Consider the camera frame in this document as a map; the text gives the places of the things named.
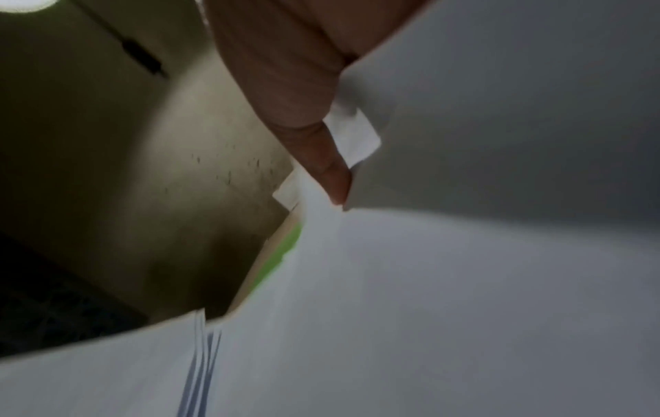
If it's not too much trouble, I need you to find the bright ceiling lamp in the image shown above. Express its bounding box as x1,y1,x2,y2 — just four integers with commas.
0,0,59,14

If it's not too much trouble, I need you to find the stack of white papers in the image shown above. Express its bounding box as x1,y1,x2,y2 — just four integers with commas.
0,308,223,417

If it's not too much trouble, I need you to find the small white card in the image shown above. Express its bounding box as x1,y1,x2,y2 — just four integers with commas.
272,164,308,211

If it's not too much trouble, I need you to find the person's right hand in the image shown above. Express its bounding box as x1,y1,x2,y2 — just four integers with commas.
203,0,429,207

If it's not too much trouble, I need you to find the single white paper sheet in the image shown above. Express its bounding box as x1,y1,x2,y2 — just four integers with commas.
322,0,660,245

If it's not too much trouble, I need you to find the green folder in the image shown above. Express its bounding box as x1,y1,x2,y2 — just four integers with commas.
251,221,305,289

